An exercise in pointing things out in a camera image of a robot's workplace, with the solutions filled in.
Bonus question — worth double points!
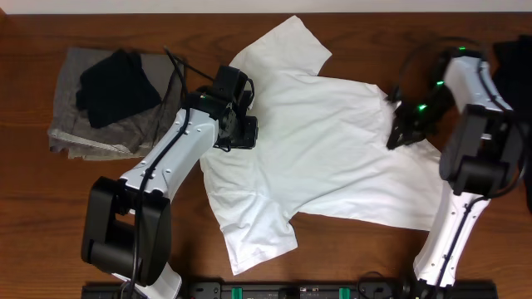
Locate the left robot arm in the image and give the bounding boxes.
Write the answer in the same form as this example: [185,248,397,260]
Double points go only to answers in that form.
[81,90,258,298]

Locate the black garment at right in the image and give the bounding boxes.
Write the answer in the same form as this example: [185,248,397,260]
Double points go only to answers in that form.
[493,35,531,211]

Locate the folded black cloth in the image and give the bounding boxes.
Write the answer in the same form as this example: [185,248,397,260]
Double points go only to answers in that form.
[76,50,161,129]

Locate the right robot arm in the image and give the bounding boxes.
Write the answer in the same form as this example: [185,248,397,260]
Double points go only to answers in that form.
[387,47,527,298]

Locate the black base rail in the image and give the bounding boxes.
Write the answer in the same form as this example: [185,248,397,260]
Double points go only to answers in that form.
[81,278,500,299]

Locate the white t-shirt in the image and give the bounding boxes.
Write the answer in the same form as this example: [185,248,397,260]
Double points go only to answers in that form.
[200,17,442,275]

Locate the folded grey trousers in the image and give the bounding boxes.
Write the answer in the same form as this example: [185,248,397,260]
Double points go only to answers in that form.
[47,47,181,160]

